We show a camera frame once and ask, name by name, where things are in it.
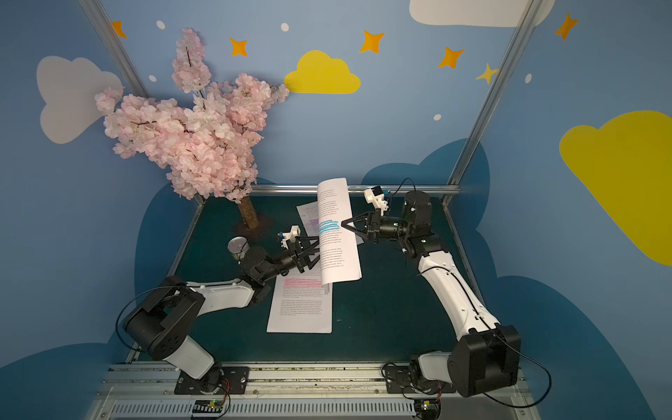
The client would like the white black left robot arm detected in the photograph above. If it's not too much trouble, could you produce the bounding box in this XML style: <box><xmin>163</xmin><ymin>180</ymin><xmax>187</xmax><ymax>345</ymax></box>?
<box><xmin>117</xmin><ymin>236</ymin><xmax>320</xmax><ymax>395</ymax></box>

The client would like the aluminium right frame post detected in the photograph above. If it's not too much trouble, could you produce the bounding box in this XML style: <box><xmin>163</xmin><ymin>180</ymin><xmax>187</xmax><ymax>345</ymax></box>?
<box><xmin>442</xmin><ymin>0</ymin><xmax>544</xmax><ymax>211</ymax></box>

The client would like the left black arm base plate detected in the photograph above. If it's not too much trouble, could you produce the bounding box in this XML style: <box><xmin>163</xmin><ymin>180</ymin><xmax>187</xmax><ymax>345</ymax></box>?
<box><xmin>173</xmin><ymin>365</ymin><xmax>250</xmax><ymax>396</ymax></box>

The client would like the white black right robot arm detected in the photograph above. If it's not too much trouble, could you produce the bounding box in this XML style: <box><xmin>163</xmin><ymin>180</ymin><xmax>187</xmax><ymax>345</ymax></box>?
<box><xmin>341</xmin><ymin>187</ymin><xmax>521</xmax><ymax>397</ymax></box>

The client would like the aluminium back frame bar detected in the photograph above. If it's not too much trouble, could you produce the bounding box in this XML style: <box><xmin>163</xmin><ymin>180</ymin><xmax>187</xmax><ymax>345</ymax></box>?
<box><xmin>251</xmin><ymin>184</ymin><xmax>460</xmax><ymax>196</ymax></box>

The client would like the aluminium frame post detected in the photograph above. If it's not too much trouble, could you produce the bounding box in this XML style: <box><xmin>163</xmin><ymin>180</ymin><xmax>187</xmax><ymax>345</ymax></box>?
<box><xmin>78</xmin><ymin>0</ymin><xmax>150</xmax><ymax>97</ymax></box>
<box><xmin>442</xmin><ymin>0</ymin><xmax>544</xmax><ymax>211</ymax></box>

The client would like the left green circuit board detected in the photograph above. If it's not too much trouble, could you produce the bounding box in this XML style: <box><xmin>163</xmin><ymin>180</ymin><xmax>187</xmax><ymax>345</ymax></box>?
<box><xmin>190</xmin><ymin>400</ymin><xmax>224</xmax><ymax>419</ymax></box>

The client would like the aluminium left frame post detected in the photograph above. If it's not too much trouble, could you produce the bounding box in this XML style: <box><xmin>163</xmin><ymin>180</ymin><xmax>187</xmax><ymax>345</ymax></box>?
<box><xmin>78</xmin><ymin>0</ymin><xmax>150</xmax><ymax>97</ymax></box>

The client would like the pink cherry blossom tree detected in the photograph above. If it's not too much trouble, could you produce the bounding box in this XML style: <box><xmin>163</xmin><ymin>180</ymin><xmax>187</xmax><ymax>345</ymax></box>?
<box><xmin>94</xmin><ymin>28</ymin><xmax>290</xmax><ymax>230</ymax></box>

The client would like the pink highlighted paper document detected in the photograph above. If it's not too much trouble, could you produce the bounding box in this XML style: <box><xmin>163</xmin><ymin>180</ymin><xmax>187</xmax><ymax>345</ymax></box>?
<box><xmin>267</xmin><ymin>264</ymin><xmax>333</xmax><ymax>334</ymax></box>

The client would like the purple highlighted paper document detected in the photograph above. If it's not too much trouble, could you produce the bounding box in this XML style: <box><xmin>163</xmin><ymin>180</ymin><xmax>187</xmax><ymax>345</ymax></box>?
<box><xmin>297</xmin><ymin>199</ymin><xmax>363</xmax><ymax>250</ymax></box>

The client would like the aluminium front rail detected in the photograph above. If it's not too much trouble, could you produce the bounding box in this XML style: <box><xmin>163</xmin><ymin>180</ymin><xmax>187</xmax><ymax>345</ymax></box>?
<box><xmin>87</xmin><ymin>362</ymin><xmax>540</xmax><ymax>419</ymax></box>

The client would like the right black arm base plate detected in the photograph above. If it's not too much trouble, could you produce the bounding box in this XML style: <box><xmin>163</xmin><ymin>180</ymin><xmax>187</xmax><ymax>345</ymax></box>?
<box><xmin>381</xmin><ymin>362</ymin><xmax>456</xmax><ymax>396</ymax></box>

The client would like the blue highlighted paper document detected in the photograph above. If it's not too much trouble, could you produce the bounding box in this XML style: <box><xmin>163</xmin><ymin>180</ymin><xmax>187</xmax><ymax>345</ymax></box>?
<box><xmin>318</xmin><ymin>178</ymin><xmax>362</xmax><ymax>285</ymax></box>

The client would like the right circuit board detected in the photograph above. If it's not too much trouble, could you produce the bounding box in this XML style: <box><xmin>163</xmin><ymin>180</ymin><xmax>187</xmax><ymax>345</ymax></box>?
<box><xmin>413</xmin><ymin>399</ymin><xmax>442</xmax><ymax>420</ymax></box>

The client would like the small silver metal cup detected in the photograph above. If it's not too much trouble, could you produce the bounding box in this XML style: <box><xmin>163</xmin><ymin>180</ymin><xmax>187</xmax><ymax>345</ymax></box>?
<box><xmin>227</xmin><ymin>236</ymin><xmax>250</xmax><ymax>261</ymax></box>

